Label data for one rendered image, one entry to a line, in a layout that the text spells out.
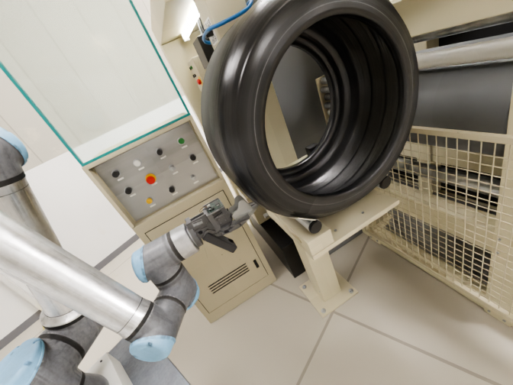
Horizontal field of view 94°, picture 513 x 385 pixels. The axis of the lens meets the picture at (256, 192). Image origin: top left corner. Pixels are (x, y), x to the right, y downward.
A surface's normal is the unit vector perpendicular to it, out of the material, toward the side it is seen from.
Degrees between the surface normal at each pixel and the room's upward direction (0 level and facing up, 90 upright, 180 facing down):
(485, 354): 0
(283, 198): 95
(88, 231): 90
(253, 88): 83
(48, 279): 74
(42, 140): 90
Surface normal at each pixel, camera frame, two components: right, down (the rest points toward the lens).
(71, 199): 0.72, 0.07
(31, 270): 0.35, 0.03
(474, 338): -0.37, -0.81
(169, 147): 0.37, 0.33
